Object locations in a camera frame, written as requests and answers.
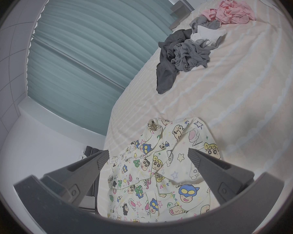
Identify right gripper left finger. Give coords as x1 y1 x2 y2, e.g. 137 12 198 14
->
40 150 110 208

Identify white garment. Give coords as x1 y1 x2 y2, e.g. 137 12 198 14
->
190 25 227 49

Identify light grey garment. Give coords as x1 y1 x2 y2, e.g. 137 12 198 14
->
190 16 222 33

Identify grey bedside table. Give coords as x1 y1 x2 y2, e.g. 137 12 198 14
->
170 0 193 30

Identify black chest of drawers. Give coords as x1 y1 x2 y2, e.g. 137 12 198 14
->
84 146 101 198

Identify black garment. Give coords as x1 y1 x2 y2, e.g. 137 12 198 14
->
156 29 193 94

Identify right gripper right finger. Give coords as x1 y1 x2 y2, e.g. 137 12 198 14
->
188 148 255 206

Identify white printed pyjama top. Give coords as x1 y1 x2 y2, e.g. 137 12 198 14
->
97 117 222 225

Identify blue-green curtain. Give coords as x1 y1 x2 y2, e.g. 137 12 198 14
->
27 38 127 138
31 0 177 88

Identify pink garment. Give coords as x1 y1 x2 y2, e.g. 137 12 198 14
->
202 0 256 25

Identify bed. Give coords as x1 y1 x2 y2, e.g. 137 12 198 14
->
98 0 293 225

